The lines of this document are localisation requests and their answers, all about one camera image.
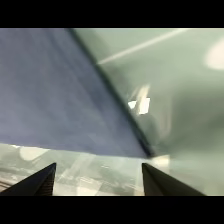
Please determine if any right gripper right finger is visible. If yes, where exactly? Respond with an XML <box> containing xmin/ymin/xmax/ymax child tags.
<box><xmin>141</xmin><ymin>162</ymin><xmax>206</xmax><ymax>197</ymax></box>

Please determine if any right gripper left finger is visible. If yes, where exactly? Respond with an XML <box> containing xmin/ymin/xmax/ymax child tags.
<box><xmin>0</xmin><ymin>162</ymin><xmax>57</xmax><ymax>197</ymax></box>

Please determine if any blue garment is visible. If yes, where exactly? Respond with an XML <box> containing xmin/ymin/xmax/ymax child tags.
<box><xmin>0</xmin><ymin>27</ymin><xmax>156</xmax><ymax>159</ymax></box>

